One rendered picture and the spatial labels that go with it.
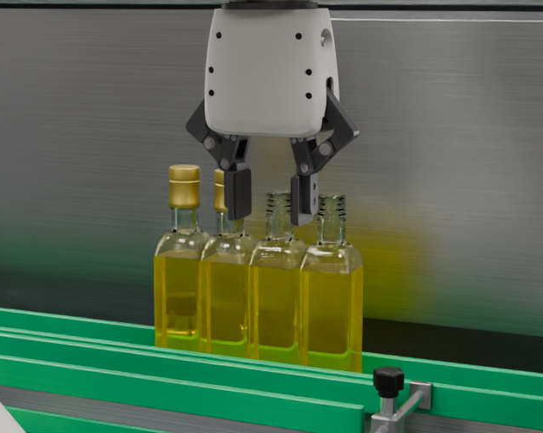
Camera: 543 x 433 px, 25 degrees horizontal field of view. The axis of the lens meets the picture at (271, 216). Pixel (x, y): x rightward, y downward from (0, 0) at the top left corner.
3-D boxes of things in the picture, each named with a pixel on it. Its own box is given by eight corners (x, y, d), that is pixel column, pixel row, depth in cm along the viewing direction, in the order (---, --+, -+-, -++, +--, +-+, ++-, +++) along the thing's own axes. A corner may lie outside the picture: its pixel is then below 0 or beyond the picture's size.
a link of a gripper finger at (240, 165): (251, 134, 102) (252, 215, 103) (216, 132, 103) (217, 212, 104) (234, 138, 99) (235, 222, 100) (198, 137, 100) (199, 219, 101)
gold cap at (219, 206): (252, 208, 136) (252, 168, 135) (238, 213, 132) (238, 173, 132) (222, 206, 137) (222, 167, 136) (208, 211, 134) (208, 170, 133)
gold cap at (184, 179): (161, 207, 137) (161, 167, 136) (179, 202, 140) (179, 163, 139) (189, 210, 135) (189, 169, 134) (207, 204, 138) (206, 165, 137)
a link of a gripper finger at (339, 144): (375, 99, 96) (345, 163, 98) (289, 55, 98) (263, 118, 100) (369, 100, 95) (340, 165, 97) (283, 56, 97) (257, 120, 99)
